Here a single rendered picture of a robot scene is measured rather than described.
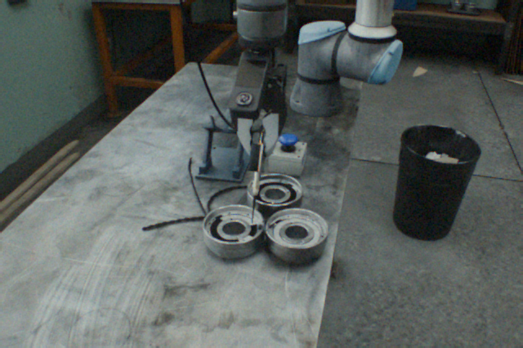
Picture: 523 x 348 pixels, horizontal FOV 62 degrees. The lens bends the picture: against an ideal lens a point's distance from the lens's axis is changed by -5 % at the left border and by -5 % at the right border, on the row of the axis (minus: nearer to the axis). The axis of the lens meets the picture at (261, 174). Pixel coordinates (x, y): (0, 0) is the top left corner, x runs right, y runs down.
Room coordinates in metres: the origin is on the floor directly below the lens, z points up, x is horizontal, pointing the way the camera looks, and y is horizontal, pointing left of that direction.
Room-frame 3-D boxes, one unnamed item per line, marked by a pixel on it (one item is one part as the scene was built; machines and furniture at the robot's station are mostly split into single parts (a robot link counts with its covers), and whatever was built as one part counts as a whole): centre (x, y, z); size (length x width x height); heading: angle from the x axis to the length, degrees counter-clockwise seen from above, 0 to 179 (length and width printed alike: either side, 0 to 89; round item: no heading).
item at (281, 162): (0.86, -0.06, 0.82); 0.08 x 0.07 x 0.05; 166
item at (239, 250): (0.61, 0.05, 0.82); 0.10 x 0.10 x 0.04
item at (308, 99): (1.18, -0.15, 0.85); 0.15 x 0.15 x 0.10
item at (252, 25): (0.71, 0.00, 1.15); 0.08 x 0.08 x 0.05
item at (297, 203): (0.71, -0.03, 0.82); 0.10 x 0.10 x 0.04
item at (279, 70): (0.72, 0.00, 1.07); 0.09 x 0.08 x 0.12; 169
